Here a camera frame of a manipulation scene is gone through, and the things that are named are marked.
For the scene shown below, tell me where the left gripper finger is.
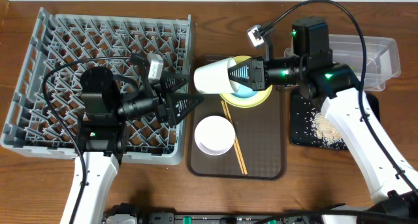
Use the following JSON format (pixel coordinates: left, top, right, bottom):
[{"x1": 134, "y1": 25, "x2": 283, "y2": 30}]
[
  {"x1": 160, "y1": 71, "x2": 189, "y2": 94},
  {"x1": 168, "y1": 93, "x2": 204, "y2": 126}
]

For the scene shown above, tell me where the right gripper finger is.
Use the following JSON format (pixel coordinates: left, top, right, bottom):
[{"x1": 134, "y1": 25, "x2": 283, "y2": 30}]
[
  {"x1": 228, "y1": 58, "x2": 253, "y2": 82},
  {"x1": 229, "y1": 80, "x2": 251, "y2": 91}
]

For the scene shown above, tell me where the light blue bowl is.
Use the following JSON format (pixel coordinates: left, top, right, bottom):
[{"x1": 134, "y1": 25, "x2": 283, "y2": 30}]
[{"x1": 231, "y1": 90, "x2": 257, "y2": 99}]

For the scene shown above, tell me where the white paper cup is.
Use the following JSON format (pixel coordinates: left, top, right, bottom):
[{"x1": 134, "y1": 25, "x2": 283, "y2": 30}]
[{"x1": 193, "y1": 57, "x2": 240, "y2": 94}]

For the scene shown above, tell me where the white bowl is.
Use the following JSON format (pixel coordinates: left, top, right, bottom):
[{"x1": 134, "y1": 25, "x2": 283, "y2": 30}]
[{"x1": 194, "y1": 116, "x2": 236, "y2": 156}]

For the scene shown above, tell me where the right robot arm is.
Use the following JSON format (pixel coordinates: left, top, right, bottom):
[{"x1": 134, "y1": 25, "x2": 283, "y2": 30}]
[{"x1": 228, "y1": 17, "x2": 417, "y2": 223}]

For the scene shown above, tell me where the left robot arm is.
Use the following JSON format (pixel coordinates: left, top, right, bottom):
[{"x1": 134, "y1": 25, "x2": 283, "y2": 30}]
[{"x1": 61, "y1": 67, "x2": 203, "y2": 223}]

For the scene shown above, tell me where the grey plastic dishwasher rack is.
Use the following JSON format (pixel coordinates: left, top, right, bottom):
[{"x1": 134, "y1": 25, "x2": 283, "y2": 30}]
[{"x1": 1, "y1": 9, "x2": 193, "y2": 159}]

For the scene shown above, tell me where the yellow plate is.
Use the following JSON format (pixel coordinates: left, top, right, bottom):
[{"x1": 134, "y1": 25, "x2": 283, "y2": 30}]
[{"x1": 219, "y1": 55, "x2": 274, "y2": 108}]

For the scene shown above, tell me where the wooden chopstick right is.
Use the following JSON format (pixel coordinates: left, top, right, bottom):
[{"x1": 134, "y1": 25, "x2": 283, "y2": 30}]
[{"x1": 223, "y1": 100, "x2": 248, "y2": 176}]

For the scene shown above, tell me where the wooden chopstick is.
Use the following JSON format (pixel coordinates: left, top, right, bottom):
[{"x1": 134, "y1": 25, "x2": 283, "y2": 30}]
[
  {"x1": 223, "y1": 100, "x2": 248, "y2": 176},
  {"x1": 221, "y1": 101, "x2": 246, "y2": 176}
]

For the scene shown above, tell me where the brown serving tray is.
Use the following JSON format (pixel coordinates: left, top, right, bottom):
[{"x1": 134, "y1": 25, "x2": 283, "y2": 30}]
[{"x1": 185, "y1": 54, "x2": 288, "y2": 181}]

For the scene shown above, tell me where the black tray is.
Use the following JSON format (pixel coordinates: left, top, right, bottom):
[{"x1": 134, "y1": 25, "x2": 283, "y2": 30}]
[{"x1": 289, "y1": 88, "x2": 381, "y2": 151}]

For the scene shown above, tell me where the wooden chopstick left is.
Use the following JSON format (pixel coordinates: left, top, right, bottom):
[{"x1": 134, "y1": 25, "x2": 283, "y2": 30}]
[{"x1": 221, "y1": 101, "x2": 246, "y2": 176}]

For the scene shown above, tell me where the food scraps pile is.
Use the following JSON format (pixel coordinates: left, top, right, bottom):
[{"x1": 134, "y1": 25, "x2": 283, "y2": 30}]
[{"x1": 310, "y1": 113, "x2": 342, "y2": 146}]

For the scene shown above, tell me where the clear plastic bin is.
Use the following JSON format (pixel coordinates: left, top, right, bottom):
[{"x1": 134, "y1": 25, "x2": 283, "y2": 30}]
[{"x1": 283, "y1": 34, "x2": 402, "y2": 92}]

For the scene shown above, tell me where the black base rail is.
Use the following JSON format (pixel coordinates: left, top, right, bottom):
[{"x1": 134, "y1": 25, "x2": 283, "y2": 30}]
[{"x1": 104, "y1": 204, "x2": 418, "y2": 224}]

